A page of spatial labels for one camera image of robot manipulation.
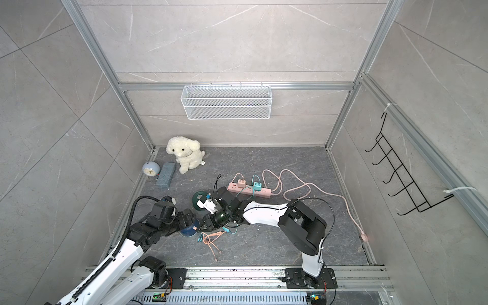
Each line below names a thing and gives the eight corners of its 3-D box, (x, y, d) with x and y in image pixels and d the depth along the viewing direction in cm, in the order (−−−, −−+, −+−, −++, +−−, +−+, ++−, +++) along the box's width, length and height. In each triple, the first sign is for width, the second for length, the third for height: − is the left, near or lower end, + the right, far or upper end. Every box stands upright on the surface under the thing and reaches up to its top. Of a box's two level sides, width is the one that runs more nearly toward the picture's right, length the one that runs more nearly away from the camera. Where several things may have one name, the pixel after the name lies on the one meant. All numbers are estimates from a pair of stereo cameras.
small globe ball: (148, 177, 107) (141, 168, 101) (151, 170, 111) (145, 161, 104) (160, 177, 107) (154, 168, 101) (163, 170, 111) (157, 161, 104)
